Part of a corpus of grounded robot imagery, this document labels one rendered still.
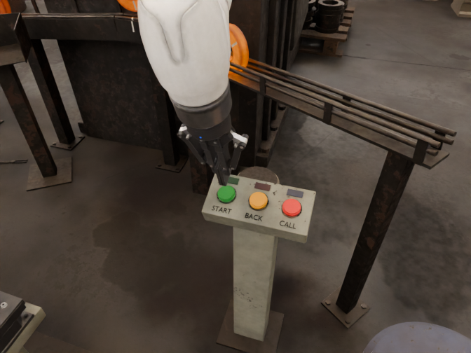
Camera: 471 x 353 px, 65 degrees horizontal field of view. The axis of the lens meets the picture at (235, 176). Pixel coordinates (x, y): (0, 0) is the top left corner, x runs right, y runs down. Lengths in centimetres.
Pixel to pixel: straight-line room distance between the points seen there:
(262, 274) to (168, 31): 69
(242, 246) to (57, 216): 106
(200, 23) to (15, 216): 154
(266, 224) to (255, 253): 13
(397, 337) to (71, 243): 123
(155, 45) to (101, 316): 111
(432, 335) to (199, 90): 70
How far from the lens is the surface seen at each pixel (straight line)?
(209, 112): 54
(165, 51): 45
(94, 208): 176
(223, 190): 84
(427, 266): 163
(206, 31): 45
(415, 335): 92
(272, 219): 81
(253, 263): 95
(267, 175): 102
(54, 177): 198
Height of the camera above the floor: 119
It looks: 41 degrees down
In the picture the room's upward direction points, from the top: straight up
